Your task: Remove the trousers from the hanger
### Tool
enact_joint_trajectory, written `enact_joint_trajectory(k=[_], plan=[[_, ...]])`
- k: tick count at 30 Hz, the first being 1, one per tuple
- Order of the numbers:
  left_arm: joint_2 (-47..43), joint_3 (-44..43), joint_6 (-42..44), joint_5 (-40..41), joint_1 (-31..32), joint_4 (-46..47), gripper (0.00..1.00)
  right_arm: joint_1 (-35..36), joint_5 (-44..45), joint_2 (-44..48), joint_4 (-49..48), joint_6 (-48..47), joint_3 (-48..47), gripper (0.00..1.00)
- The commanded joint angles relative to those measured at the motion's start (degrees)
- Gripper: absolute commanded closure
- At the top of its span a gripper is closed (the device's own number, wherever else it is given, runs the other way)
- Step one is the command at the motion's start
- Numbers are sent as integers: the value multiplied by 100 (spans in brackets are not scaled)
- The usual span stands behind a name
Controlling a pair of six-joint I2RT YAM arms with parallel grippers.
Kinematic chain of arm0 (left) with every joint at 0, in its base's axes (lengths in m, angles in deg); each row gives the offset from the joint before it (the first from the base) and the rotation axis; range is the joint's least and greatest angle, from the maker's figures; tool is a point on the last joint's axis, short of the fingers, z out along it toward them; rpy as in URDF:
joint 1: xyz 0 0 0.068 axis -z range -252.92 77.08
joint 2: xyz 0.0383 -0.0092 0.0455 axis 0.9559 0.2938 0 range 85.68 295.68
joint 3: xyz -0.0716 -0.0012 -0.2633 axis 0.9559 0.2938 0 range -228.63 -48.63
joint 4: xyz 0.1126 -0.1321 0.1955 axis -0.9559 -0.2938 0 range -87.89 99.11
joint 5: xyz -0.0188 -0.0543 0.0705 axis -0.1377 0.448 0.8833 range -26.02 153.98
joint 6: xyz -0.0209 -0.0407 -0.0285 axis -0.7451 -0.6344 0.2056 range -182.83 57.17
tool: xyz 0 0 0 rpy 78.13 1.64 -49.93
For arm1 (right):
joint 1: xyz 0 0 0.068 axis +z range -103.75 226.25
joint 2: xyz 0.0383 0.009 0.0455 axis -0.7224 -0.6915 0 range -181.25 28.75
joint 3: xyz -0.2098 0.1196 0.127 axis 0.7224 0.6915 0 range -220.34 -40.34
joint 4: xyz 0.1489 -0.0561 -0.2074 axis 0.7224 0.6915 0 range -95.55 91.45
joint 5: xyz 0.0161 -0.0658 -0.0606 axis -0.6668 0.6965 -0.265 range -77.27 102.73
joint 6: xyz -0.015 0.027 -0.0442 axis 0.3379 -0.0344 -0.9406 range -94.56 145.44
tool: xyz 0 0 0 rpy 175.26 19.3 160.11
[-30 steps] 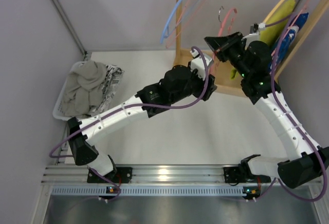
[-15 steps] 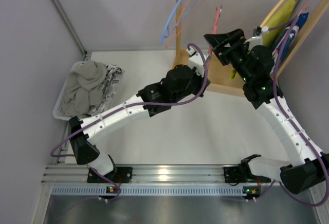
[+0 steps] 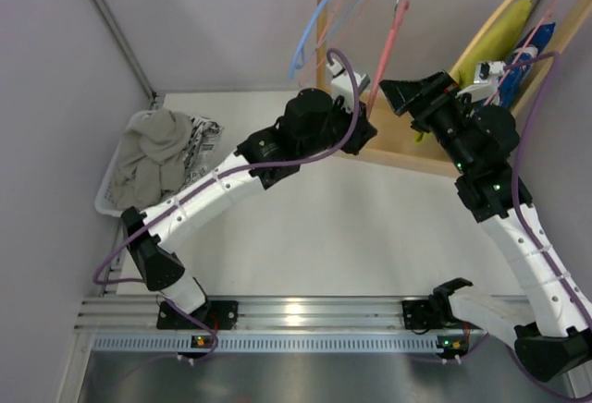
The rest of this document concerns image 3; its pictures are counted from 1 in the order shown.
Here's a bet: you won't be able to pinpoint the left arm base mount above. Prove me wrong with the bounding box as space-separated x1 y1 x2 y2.
156 299 239 330

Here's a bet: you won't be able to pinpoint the slotted cable duct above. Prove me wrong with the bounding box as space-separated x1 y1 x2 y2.
92 334 468 354

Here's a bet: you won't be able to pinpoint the white plastic basket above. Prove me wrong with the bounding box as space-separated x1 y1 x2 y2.
94 110 158 218

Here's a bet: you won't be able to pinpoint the grey trousers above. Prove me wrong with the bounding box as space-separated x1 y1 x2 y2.
111 109 192 210

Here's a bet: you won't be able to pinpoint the aluminium rail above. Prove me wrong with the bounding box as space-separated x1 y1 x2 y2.
75 294 412 333

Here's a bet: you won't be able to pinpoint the pink hanger right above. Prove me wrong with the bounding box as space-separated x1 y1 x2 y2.
483 0 558 105

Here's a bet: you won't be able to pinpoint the pink wire hanger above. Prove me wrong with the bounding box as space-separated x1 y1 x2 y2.
295 0 384 89

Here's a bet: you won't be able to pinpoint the blue patterned trousers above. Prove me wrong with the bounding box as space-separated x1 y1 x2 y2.
492 22 556 108

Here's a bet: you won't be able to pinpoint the pink trouser hanger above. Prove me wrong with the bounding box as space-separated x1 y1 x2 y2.
366 0 409 115

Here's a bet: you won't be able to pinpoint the green trousers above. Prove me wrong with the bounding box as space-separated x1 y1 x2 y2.
412 0 533 145

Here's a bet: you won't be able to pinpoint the blue hanger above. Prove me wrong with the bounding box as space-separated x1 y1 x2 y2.
286 0 382 80

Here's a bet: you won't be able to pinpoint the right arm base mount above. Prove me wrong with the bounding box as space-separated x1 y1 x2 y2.
401 299 478 332

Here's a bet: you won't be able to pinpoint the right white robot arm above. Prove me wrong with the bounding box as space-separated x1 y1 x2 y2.
379 72 591 383

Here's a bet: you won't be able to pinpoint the black white printed cloth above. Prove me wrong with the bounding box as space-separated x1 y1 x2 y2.
177 116 224 192

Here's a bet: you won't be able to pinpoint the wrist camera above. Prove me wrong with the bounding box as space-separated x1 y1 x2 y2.
455 61 506 104
326 62 371 112

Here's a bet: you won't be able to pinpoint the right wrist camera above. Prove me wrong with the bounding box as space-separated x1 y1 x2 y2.
455 61 506 104

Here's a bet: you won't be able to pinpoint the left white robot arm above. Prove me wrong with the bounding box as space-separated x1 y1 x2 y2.
121 89 377 319

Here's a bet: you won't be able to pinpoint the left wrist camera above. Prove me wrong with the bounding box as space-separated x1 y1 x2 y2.
326 62 371 112

